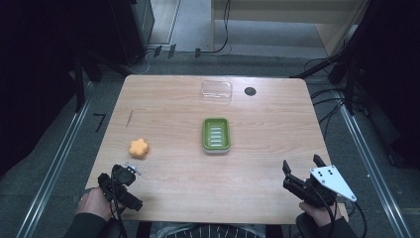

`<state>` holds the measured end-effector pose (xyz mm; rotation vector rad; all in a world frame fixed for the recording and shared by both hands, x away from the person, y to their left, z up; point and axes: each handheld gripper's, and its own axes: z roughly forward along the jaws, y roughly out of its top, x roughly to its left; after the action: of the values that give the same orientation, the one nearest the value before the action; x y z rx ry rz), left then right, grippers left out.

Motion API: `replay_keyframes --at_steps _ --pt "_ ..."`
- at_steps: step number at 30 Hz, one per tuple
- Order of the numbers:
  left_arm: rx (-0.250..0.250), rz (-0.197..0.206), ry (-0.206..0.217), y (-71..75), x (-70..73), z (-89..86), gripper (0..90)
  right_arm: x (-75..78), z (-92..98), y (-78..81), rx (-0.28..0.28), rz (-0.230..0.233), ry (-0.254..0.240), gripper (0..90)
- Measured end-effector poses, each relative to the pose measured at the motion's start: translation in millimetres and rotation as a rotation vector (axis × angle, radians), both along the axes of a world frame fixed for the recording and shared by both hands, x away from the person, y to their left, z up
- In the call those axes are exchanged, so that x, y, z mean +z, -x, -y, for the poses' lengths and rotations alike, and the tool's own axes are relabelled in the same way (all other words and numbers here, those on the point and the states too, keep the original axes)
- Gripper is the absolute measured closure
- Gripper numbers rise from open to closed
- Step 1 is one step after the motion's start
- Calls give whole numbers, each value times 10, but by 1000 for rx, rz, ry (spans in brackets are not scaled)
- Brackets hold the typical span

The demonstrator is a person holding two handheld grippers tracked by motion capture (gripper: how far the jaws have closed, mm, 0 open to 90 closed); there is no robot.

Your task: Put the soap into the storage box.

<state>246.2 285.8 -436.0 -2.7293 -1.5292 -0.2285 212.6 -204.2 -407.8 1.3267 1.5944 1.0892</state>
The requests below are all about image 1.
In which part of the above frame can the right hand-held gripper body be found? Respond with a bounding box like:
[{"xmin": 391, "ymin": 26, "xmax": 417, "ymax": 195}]
[{"xmin": 282, "ymin": 164, "xmax": 358, "ymax": 208}]

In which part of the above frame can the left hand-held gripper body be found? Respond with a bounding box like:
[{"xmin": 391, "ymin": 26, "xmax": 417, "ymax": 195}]
[{"xmin": 97, "ymin": 162, "xmax": 144, "ymax": 212}]

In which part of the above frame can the orange flower-shaped soap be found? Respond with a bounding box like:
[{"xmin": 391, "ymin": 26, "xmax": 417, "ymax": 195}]
[{"xmin": 128, "ymin": 137, "xmax": 151, "ymax": 160}]

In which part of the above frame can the green soap dish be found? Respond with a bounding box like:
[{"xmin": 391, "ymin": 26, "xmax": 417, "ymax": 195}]
[{"xmin": 201, "ymin": 117, "xmax": 232, "ymax": 155}]

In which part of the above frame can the person's right hand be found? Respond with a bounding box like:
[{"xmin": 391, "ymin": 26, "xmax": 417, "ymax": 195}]
[{"xmin": 298, "ymin": 199, "xmax": 339, "ymax": 228}]

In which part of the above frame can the person's left hand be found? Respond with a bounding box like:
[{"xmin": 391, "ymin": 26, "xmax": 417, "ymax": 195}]
[{"xmin": 75, "ymin": 185, "xmax": 126, "ymax": 222}]

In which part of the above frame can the person's striped clothing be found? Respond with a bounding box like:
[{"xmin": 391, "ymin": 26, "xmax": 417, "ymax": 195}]
[{"xmin": 150, "ymin": 221, "xmax": 266, "ymax": 238}]

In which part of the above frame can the black metal stand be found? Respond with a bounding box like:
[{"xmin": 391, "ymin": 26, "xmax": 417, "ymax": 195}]
[
  {"xmin": 70, "ymin": 46, "xmax": 133, "ymax": 113},
  {"xmin": 289, "ymin": 33, "xmax": 368, "ymax": 115}
]

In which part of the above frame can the clear plastic container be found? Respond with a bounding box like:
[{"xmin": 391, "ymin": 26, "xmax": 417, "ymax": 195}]
[{"xmin": 200, "ymin": 79, "xmax": 234, "ymax": 103}]

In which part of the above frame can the light wooden furniture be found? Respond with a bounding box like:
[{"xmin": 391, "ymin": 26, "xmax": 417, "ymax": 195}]
[{"xmin": 210, "ymin": 0, "xmax": 370, "ymax": 58}]

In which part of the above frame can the black cabinet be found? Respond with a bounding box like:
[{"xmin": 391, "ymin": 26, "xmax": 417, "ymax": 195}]
[{"xmin": 108, "ymin": 0, "xmax": 157, "ymax": 65}]

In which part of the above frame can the left hand-held gripper cable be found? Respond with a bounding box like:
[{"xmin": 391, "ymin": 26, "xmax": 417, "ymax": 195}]
[{"xmin": 109, "ymin": 170, "xmax": 129, "ymax": 238}]

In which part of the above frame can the hand-held gripper cable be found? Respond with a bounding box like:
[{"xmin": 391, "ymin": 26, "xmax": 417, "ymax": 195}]
[
  {"xmin": 109, "ymin": 170, "xmax": 129, "ymax": 238},
  {"xmin": 310, "ymin": 182, "xmax": 368, "ymax": 238}
]

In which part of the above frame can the right hand-held gripper cable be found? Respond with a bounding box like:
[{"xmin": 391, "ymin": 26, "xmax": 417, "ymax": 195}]
[{"xmin": 310, "ymin": 182, "xmax": 368, "ymax": 238}]

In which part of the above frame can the metal floor rail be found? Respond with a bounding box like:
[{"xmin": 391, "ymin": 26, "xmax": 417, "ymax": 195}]
[
  {"xmin": 15, "ymin": 82, "xmax": 95, "ymax": 238},
  {"xmin": 338, "ymin": 103, "xmax": 414, "ymax": 238}
]

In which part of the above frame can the bundle of black floor cables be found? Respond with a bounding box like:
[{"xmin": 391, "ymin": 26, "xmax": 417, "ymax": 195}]
[{"xmin": 303, "ymin": 57, "xmax": 348, "ymax": 140}]

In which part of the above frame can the white floor cable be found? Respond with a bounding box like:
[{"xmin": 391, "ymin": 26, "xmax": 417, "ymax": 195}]
[{"xmin": 124, "ymin": 48, "xmax": 157, "ymax": 75}]

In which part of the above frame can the black hanging cable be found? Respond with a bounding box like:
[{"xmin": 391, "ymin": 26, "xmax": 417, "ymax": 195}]
[{"xmin": 194, "ymin": 0, "xmax": 233, "ymax": 59}]

